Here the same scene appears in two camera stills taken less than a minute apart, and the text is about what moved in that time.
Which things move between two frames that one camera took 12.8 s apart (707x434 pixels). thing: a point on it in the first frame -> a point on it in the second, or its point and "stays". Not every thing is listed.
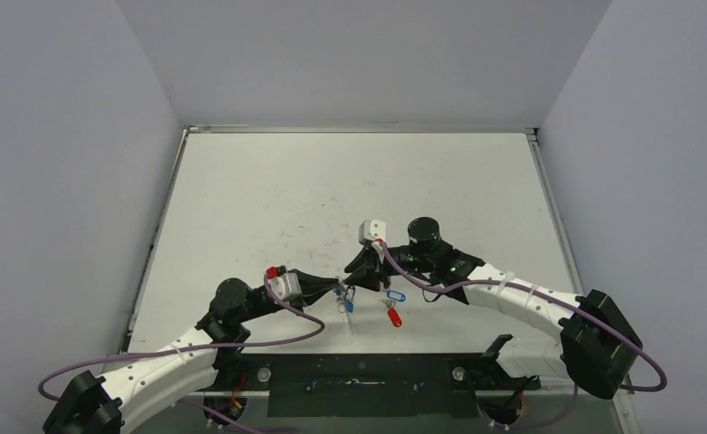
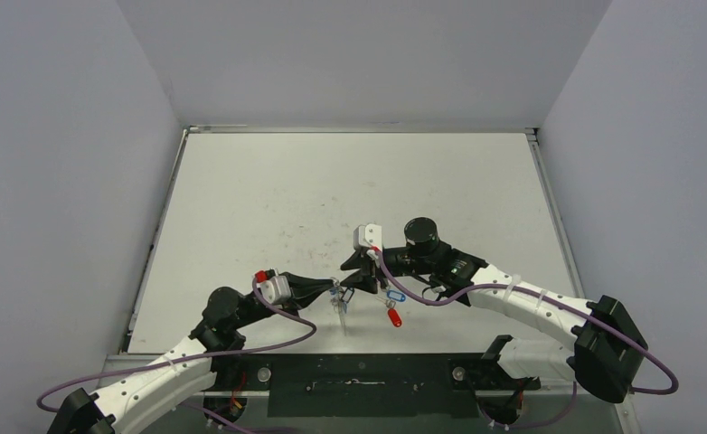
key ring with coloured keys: (350, 316) -> (338, 302)
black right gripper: (382, 263) stays
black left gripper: (314, 287) stays
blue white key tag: (396, 296) stays
